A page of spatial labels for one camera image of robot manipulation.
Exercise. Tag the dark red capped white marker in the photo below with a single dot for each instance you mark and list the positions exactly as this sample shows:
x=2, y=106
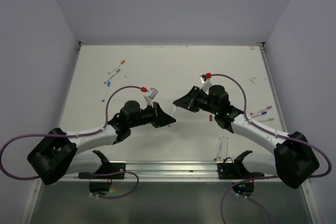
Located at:
x=217, y=150

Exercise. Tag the aluminium mounting rail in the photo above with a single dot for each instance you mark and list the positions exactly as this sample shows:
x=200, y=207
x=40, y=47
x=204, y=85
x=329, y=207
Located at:
x=161, y=168

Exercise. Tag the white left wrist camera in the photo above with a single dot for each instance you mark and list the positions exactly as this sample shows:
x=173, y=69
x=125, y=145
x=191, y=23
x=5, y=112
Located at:
x=150, y=95

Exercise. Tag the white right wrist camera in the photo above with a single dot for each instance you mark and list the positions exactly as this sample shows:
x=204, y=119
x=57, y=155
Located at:
x=206, y=83

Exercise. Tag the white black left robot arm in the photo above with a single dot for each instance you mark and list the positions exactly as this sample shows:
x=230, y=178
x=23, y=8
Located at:
x=58, y=154

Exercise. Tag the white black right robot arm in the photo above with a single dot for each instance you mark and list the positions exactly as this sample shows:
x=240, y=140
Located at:
x=291, y=159

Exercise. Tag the grey capped marker far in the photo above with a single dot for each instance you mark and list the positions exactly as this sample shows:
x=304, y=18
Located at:
x=113, y=74

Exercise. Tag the magenta capped white marker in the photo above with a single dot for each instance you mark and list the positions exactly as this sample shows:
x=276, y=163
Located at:
x=264, y=109

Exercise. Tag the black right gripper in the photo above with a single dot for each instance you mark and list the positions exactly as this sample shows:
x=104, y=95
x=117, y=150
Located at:
x=189, y=100

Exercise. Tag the green capped white marker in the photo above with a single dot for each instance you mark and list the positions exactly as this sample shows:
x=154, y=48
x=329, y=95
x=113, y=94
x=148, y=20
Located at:
x=266, y=120

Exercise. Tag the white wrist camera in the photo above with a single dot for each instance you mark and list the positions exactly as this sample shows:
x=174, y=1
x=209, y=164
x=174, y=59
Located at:
x=150, y=95
x=206, y=83

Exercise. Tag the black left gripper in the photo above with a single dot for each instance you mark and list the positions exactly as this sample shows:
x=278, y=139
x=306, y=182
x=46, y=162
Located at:
x=160, y=118

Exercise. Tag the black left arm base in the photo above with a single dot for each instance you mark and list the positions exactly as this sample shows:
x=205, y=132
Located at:
x=97, y=166

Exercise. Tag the orange capped white marker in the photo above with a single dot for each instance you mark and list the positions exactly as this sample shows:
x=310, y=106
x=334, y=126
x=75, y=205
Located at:
x=116, y=67

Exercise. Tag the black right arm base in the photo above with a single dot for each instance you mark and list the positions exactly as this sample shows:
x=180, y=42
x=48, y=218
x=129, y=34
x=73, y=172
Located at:
x=235, y=169

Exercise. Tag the purple capped white marker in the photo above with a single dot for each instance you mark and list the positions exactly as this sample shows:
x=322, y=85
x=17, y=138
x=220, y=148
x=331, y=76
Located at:
x=259, y=114

